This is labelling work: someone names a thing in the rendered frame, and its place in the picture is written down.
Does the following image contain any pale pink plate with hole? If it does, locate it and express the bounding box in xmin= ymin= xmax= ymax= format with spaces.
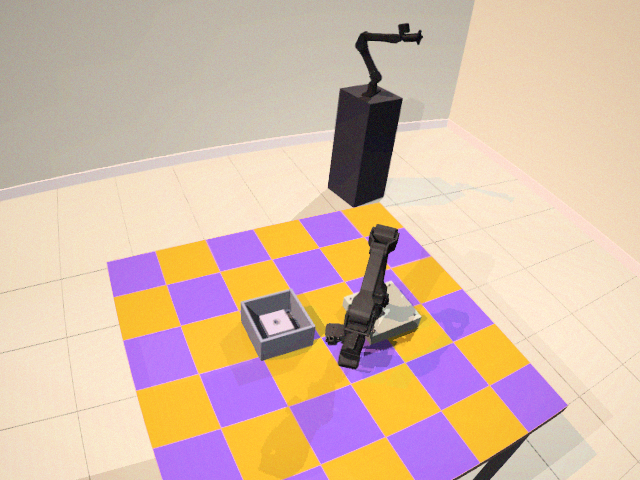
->
xmin=259 ymin=309 xmax=294 ymax=339

